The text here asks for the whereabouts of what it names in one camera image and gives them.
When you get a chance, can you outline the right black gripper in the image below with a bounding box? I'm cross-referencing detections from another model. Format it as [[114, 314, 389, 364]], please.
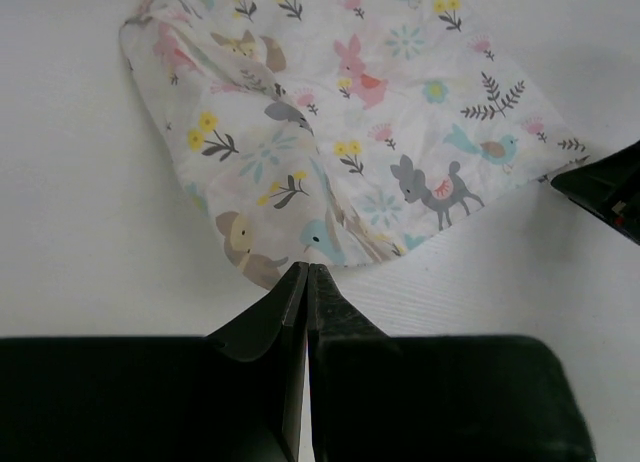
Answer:
[[551, 142, 640, 244]]

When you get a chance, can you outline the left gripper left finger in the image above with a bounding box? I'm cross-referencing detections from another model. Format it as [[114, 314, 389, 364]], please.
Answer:
[[1, 263, 306, 461]]

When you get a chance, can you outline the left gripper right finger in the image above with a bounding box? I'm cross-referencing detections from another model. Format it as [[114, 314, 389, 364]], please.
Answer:
[[306, 264, 596, 461]]

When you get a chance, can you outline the animal print cloth napkin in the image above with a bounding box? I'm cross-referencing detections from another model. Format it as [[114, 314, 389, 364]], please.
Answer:
[[119, 0, 588, 289]]

